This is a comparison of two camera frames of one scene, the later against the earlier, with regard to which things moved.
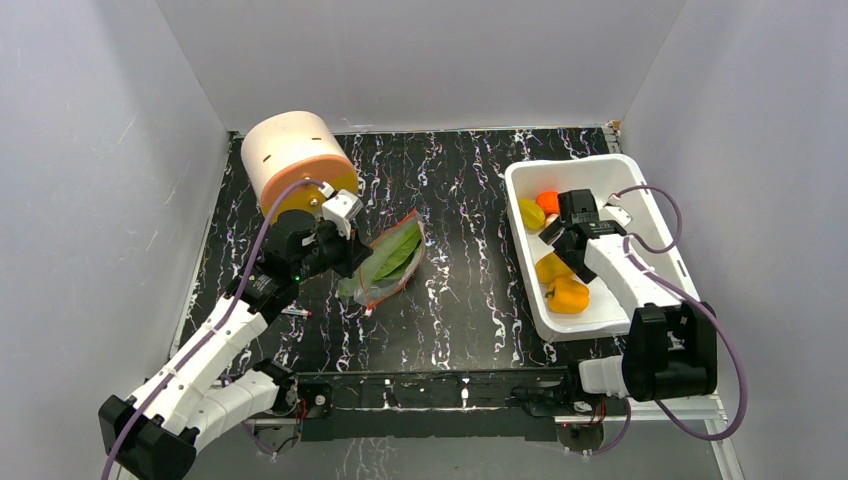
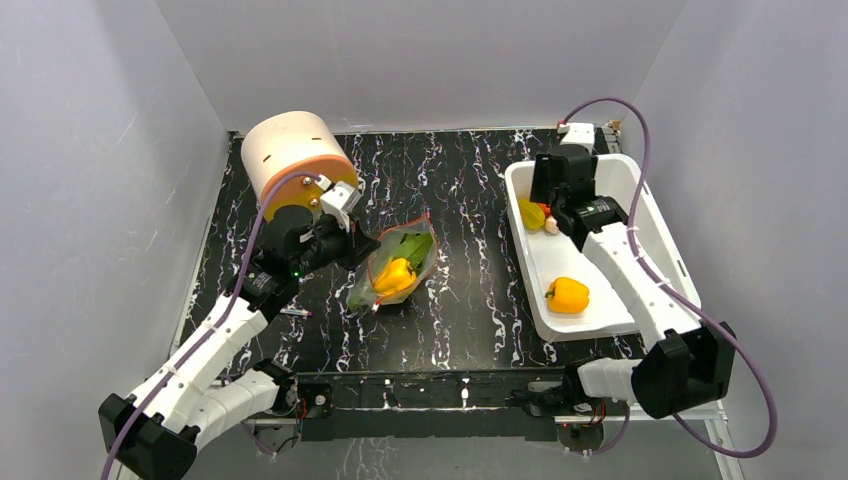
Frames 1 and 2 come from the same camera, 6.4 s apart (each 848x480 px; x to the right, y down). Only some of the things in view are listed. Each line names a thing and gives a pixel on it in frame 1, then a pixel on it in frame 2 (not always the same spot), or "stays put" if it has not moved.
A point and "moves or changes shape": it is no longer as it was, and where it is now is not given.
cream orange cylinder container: x=287 y=149 stays put
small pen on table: x=299 y=312 stays put
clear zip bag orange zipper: x=389 y=265 moves or changes shape
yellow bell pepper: x=567 y=295 stays put
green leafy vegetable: x=396 y=260 moves or changes shape
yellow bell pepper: x=550 y=267 to x=396 y=276
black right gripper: x=568 y=240 to x=553 y=183
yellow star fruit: x=532 y=214 stays put
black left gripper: x=354 y=253 stays put
